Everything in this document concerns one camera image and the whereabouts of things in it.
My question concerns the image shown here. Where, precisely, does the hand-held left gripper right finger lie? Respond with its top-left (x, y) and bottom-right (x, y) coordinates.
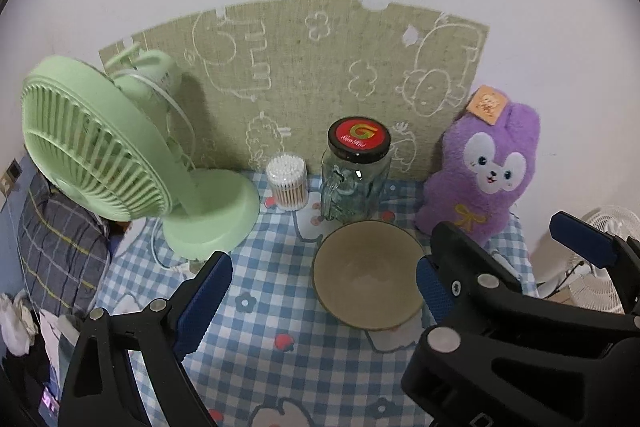
top-left (400, 256), bottom-right (576, 427)

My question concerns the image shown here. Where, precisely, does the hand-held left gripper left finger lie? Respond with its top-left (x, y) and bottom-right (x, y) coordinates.
top-left (57, 250), bottom-right (234, 427)

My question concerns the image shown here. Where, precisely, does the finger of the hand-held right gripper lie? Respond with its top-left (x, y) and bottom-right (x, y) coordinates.
top-left (549, 211), bottom-right (640, 315)
top-left (430, 221), bottom-right (525, 333)

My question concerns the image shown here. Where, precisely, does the grey floral bowl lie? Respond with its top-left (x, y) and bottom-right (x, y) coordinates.
top-left (312, 220), bottom-right (426, 333)

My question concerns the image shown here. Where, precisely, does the white standing fan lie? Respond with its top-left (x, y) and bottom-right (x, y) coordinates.
top-left (537, 205), bottom-right (640, 315)

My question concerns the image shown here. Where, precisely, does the blue checked tablecloth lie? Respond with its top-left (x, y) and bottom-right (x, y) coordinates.
top-left (95, 169), bottom-right (538, 427)

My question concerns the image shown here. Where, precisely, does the purple plush rabbit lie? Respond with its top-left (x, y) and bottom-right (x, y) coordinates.
top-left (415, 85), bottom-right (541, 244)

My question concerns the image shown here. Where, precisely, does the glass jar with dark lid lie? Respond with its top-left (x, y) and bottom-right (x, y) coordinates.
top-left (320, 118), bottom-right (392, 224)

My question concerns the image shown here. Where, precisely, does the cotton swab container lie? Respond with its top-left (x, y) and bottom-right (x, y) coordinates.
top-left (265, 153), bottom-right (308, 211)

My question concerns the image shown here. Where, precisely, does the grey plaid pillow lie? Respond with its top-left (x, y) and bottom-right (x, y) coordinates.
top-left (17, 167), bottom-right (112, 315)

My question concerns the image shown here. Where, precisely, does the smartphone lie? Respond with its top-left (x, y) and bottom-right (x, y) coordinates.
top-left (37, 384), bottom-right (63, 418)

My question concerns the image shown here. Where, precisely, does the crumpled white cloth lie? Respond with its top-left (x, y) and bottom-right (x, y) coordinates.
top-left (0, 292), bottom-right (38, 355)

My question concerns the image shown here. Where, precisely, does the green desk fan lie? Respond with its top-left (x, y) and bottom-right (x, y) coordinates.
top-left (21, 49), bottom-right (261, 264)

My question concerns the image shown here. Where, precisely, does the dark cloth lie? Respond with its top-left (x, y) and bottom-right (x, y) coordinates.
top-left (0, 347), bottom-right (46, 427)

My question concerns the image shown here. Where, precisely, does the white fan cable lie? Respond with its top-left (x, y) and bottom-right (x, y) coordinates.
top-left (149, 214), bottom-right (201, 280)

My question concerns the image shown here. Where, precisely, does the wall socket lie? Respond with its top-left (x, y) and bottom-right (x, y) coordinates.
top-left (0, 159), bottom-right (23, 198)

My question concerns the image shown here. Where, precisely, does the green patterned wall mat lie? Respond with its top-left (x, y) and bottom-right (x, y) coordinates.
top-left (98, 0), bottom-right (491, 182)

